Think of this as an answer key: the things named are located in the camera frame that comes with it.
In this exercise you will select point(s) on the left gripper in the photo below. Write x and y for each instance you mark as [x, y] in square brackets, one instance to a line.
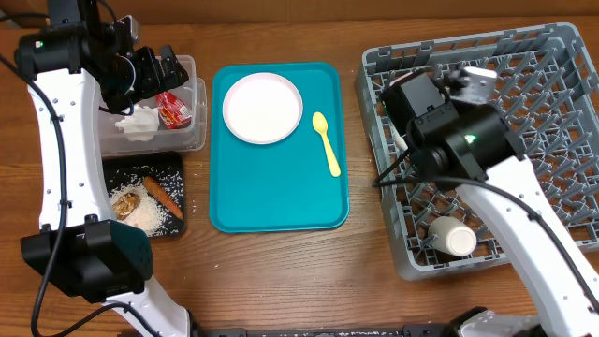
[154, 80]

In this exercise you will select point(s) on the white napkin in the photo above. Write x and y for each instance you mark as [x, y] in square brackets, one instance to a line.
[141, 125]

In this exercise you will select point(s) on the red snack wrapper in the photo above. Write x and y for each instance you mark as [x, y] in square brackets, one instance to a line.
[172, 111]

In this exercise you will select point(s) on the brown sausage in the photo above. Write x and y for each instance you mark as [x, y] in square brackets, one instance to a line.
[156, 191]

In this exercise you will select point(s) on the large white plate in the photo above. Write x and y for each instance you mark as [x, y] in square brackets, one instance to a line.
[262, 108]

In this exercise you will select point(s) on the brown food scraps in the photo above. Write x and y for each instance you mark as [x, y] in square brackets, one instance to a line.
[125, 205]

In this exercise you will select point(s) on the white rice pile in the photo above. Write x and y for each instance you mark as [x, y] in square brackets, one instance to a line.
[151, 216]

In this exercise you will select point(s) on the yellow plastic spoon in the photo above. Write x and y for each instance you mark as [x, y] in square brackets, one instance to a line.
[320, 126]

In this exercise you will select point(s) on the white cup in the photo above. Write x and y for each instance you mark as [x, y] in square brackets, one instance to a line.
[452, 237]

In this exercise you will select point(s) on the grey dishwasher rack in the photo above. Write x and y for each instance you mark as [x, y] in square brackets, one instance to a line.
[547, 89]

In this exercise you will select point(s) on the small white bowl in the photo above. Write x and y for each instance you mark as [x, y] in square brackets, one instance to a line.
[398, 139]

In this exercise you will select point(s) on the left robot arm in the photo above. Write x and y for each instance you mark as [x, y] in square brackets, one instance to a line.
[74, 68]

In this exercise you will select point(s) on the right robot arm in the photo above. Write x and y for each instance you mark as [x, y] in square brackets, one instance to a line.
[457, 140]

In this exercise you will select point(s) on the clear plastic storage bin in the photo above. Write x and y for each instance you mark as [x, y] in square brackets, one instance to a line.
[115, 142]

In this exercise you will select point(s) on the black plastic tray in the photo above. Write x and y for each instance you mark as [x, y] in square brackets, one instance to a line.
[171, 158]

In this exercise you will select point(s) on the teal serving tray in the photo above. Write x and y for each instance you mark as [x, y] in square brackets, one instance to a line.
[284, 186]

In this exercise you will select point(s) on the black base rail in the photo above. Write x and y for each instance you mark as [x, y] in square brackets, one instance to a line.
[410, 330]

